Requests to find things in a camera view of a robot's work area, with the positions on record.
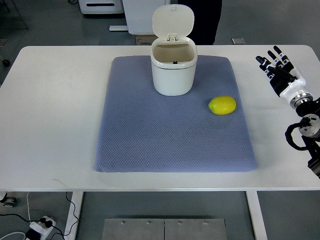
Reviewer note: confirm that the right white table leg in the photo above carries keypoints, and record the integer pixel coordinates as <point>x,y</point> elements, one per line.
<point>256,215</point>

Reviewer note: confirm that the white trash bin open lid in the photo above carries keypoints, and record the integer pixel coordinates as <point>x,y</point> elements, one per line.
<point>173,55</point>

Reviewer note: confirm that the grey floor socket plate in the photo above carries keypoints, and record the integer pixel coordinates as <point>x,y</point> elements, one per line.
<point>238,41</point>

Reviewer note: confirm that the cardboard box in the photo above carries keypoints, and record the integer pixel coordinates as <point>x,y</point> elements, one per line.
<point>145,39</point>

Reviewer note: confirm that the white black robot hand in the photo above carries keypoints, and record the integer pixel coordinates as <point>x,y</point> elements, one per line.
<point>280,71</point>

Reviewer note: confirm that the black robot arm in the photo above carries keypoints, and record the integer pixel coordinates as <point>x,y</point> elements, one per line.
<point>309,127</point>

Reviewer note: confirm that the white table leg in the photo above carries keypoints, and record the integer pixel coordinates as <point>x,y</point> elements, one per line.
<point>75,200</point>
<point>256,215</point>

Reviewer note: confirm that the white appliance with slot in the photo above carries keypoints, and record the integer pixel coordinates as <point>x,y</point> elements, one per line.
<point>104,7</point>

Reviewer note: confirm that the left white table leg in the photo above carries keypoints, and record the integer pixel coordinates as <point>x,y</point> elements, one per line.
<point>75,200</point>

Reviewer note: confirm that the white power strip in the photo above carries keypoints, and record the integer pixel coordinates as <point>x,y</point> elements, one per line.
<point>40,230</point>

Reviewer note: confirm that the black caster wheel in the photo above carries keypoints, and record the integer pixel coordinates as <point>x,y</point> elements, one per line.
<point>6,63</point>

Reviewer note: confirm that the blue textured mat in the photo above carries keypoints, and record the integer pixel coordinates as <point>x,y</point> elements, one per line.
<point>144,131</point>

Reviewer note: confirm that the white cabinet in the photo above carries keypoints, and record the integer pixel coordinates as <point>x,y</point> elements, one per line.
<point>139,16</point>

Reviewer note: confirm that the yellow lemon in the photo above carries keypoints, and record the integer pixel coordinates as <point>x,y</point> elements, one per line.
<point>222,105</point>

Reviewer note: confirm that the metal floor plate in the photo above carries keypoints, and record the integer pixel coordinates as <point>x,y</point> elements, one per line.
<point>164,229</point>

